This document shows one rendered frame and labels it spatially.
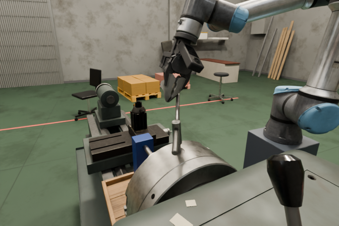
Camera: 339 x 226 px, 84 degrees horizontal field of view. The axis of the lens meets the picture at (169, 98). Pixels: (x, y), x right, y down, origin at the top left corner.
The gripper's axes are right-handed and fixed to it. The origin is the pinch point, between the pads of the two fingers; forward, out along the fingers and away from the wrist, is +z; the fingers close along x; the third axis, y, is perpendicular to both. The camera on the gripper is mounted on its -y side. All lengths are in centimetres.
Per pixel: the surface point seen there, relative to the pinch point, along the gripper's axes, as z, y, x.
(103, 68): 50, 727, -112
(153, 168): 15.5, -14.1, 6.6
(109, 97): 23, 91, -5
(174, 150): 6.5, -22.0, 8.6
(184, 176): 12.5, -21.8, 3.4
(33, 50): 59, 742, 116
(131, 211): 26.0, -15.5, 9.6
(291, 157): -3.4, -42.2, 10.9
